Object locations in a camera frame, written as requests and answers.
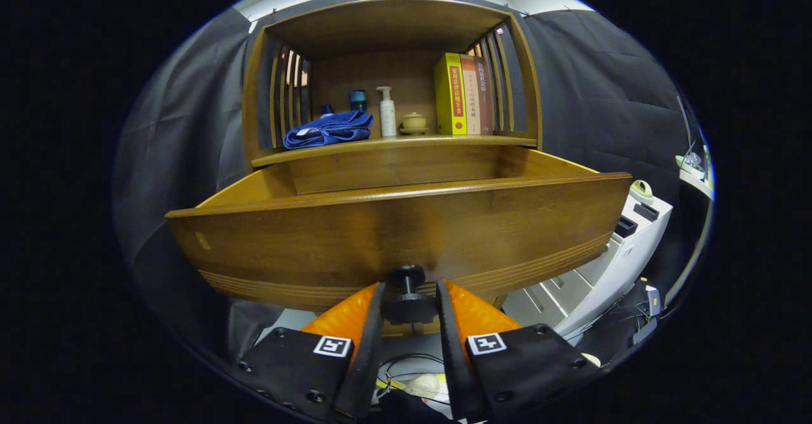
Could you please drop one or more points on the beige lidded tea bowl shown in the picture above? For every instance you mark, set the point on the beige lidded tea bowl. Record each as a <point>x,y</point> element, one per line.
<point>413,122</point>

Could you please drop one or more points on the white pump bottle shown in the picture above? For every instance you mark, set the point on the white pump bottle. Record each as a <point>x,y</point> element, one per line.
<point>387,119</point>

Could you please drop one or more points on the wooden drawer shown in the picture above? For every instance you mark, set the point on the wooden drawer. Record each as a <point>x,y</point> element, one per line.
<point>380,233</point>

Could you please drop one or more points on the white side cabinet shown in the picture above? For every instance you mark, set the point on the white side cabinet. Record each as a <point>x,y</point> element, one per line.
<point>609,265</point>

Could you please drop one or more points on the cream and orange book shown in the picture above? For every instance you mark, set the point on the cream and orange book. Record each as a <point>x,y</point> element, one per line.
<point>471,94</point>

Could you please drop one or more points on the white bowl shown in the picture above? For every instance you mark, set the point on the white bowl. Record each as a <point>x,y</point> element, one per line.
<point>693,160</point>

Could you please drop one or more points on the brown book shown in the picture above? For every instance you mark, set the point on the brown book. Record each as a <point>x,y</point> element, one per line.
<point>485,94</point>

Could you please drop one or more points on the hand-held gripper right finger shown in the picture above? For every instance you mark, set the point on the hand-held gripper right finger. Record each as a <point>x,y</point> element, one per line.
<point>451,360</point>

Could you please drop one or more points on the black drawer knob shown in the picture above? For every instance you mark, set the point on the black drawer knob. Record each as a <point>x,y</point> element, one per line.
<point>406,278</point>

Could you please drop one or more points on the pale tape roll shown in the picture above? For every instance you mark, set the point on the pale tape roll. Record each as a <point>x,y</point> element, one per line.
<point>639,190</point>

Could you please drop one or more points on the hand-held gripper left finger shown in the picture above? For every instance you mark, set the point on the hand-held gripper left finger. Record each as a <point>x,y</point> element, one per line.
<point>371,360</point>

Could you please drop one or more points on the thick yellow book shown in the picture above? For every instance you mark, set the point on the thick yellow book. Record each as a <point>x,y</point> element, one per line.
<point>447,94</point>

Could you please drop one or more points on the folded blue towel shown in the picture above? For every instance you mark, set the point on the folded blue towel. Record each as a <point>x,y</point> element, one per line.
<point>330,129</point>

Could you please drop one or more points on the teal bottle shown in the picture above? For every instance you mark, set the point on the teal bottle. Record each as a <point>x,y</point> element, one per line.
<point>358,100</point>

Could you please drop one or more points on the wooden countertop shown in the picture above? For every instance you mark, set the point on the wooden countertop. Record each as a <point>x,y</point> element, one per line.
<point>412,143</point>

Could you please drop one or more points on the small white bottle blue cap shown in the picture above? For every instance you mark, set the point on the small white bottle blue cap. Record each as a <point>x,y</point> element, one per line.
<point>326,110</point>

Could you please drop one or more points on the white desk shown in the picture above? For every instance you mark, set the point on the white desk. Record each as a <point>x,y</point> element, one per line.
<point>696,181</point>

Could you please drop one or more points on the wooden cabinet with slatted sides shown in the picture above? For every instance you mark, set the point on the wooden cabinet with slatted sides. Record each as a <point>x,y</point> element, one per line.
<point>380,68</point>

